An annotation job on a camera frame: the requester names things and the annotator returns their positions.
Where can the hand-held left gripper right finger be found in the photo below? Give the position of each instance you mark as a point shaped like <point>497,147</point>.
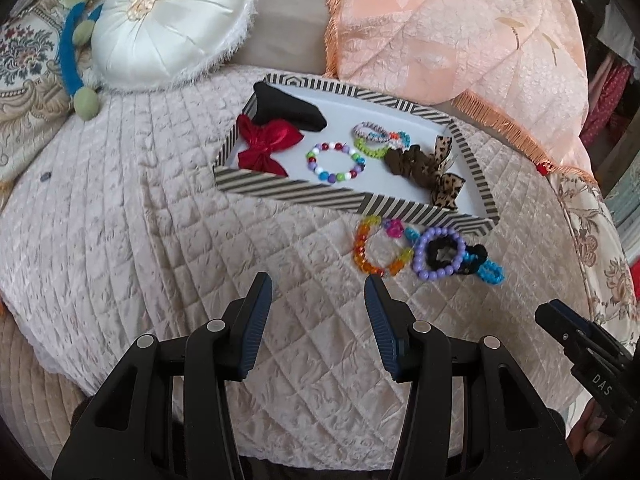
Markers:
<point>382,330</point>

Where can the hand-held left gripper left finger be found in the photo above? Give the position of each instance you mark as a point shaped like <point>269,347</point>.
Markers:
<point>252,335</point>

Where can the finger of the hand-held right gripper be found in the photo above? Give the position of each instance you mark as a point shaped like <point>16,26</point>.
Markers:
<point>560,322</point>

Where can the black scrunchie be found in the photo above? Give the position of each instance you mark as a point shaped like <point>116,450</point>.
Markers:
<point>477,252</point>

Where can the leopard print bow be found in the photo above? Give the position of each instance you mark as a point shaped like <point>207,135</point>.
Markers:
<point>447,187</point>

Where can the brown scrunchie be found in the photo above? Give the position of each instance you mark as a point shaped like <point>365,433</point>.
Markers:
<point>405,162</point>

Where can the red satin bow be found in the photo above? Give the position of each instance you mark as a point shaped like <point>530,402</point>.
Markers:
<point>260,145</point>

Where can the striped cardboard box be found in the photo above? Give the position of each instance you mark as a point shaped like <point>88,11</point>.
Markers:
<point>340,115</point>

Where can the black cloth headband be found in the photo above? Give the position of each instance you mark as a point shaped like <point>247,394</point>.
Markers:
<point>285,107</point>

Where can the person's right hand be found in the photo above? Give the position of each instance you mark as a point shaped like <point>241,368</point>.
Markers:
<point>592,425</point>

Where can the floral beige bed cover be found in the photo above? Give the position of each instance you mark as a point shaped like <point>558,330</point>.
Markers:
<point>600,240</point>

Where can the quilted beige bedspread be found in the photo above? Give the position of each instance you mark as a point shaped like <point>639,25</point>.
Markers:
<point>150,235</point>

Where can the small red pompom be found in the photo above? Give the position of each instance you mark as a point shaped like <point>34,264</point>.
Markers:
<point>542,167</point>

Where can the beige ribbed cushion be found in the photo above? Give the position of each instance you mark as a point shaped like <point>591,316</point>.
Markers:
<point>30,385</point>

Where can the hanging clothes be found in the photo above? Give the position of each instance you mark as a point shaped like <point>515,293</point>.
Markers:
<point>615,85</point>

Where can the peach fringed blanket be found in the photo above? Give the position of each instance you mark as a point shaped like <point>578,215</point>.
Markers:
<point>450,35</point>

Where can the round white satin cushion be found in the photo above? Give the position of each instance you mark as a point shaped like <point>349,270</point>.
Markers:
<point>165,25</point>

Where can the green and blue plush toy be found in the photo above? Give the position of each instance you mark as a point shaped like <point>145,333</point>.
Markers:
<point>67,60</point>

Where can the floral embroidered cushion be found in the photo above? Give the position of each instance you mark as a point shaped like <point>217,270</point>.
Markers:
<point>30,85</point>

